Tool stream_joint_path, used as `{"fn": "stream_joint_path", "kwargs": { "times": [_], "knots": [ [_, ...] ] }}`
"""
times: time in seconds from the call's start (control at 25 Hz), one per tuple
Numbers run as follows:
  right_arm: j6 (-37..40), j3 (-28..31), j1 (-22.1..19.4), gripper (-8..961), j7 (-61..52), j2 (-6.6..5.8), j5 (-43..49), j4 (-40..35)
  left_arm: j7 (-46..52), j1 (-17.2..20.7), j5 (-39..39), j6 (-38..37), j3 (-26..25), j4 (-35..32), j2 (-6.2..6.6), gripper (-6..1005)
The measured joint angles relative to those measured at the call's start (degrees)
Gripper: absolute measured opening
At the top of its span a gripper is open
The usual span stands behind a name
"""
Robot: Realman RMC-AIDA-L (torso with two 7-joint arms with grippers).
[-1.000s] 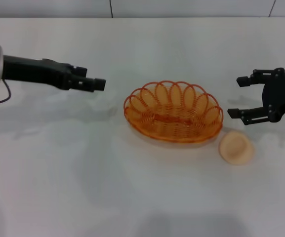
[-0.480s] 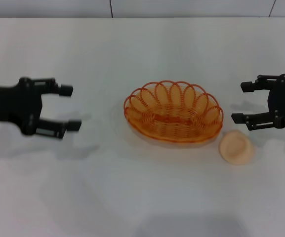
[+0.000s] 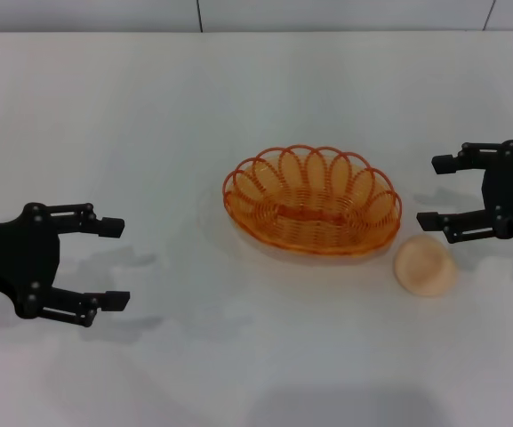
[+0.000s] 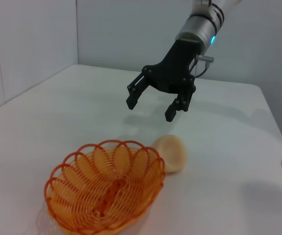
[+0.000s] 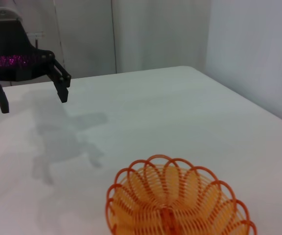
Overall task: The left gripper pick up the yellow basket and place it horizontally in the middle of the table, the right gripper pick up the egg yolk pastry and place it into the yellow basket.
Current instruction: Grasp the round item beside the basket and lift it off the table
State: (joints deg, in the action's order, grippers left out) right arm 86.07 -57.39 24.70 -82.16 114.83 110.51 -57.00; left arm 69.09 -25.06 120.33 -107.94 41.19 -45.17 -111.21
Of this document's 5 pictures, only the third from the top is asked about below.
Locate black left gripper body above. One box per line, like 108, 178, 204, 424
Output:
0, 202, 62, 319

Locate beige round bread bun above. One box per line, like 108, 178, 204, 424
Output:
393, 235, 458, 298

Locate orange woven plastic basket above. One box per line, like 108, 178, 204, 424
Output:
222, 143, 403, 262

